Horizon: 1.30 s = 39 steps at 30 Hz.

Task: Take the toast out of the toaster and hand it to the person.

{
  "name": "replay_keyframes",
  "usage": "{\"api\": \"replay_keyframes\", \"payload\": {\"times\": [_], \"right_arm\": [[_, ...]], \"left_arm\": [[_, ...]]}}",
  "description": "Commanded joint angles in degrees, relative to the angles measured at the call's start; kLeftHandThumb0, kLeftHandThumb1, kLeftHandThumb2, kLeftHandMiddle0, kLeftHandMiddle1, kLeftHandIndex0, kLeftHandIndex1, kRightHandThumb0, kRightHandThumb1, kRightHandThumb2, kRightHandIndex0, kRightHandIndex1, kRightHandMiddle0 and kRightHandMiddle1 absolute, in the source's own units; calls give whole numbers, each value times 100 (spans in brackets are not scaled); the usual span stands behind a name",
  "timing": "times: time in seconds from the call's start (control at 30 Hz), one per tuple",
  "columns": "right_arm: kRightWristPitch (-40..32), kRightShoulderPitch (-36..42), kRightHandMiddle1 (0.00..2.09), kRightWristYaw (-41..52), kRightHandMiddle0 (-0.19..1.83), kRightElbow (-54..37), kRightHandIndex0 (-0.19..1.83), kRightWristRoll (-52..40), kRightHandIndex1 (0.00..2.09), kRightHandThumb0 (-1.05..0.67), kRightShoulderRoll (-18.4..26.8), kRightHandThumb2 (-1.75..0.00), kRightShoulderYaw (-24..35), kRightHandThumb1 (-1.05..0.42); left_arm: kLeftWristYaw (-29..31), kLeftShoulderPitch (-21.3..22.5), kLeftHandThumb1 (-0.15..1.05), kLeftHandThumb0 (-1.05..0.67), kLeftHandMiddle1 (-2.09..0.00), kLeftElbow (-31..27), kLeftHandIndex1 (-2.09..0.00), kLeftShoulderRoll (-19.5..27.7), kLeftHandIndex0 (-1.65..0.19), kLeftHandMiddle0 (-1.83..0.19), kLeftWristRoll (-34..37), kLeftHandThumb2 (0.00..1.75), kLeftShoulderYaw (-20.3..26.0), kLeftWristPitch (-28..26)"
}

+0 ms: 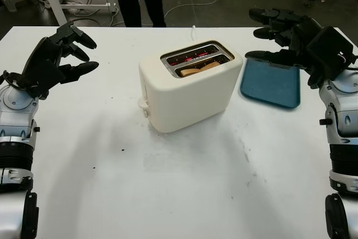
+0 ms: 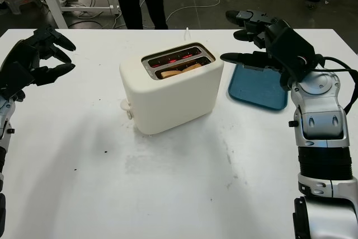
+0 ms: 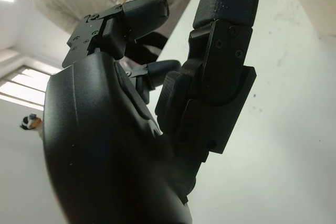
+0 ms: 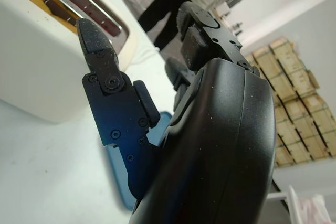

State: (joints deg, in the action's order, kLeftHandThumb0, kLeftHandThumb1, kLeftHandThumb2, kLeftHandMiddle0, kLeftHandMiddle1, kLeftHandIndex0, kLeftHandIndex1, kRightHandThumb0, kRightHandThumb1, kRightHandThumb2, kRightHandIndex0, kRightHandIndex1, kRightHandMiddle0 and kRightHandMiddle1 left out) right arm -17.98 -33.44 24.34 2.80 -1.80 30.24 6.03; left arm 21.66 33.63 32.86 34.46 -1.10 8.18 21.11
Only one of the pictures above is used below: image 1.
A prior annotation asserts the grey floor cable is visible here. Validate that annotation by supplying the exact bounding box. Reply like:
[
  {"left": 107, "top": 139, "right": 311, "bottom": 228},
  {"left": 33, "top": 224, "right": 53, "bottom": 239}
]
[{"left": 67, "top": 6, "right": 121, "bottom": 27}]

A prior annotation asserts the blue plastic tray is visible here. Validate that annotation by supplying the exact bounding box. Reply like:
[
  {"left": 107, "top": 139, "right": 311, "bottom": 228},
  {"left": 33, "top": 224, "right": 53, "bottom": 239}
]
[{"left": 239, "top": 55, "right": 302, "bottom": 110}]

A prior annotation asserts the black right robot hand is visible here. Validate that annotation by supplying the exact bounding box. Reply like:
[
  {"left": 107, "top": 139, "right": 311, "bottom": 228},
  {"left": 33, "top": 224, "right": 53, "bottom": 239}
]
[{"left": 245, "top": 8, "right": 324, "bottom": 88}]

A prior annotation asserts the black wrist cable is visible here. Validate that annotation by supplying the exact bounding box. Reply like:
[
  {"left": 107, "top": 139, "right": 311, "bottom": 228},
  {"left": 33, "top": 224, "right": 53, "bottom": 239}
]
[
  {"left": 0, "top": 69, "right": 39, "bottom": 91},
  {"left": 340, "top": 51, "right": 358, "bottom": 72}
]

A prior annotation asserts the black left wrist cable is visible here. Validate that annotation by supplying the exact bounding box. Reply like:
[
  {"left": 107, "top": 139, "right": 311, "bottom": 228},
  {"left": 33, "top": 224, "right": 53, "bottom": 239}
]
[{"left": 0, "top": 69, "right": 39, "bottom": 91}]

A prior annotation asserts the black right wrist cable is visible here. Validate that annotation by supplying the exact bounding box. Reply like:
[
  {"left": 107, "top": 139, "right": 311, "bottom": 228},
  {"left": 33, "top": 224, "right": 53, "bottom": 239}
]
[{"left": 340, "top": 51, "right": 358, "bottom": 72}]

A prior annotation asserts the white floor cable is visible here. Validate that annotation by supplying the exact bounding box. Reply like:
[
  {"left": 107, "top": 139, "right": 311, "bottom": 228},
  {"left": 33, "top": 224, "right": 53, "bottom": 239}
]
[{"left": 110, "top": 0, "right": 233, "bottom": 27}]

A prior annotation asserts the white two-slot toaster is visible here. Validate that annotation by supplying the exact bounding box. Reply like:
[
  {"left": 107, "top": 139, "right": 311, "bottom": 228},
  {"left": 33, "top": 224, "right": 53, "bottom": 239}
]
[{"left": 138, "top": 39, "right": 243, "bottom": 133}]

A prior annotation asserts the toast slice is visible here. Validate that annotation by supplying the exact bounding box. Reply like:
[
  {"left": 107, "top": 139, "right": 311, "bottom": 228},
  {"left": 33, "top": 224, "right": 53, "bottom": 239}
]
[{"left": 180, "top": 61, "right": 222, "bottom": 77}]

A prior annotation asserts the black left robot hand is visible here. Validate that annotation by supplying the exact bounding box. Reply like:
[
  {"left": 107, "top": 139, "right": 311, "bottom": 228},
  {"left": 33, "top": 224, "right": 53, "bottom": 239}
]
[{"left": 21, "top": 21, "right": 100, "bottom": 85}]

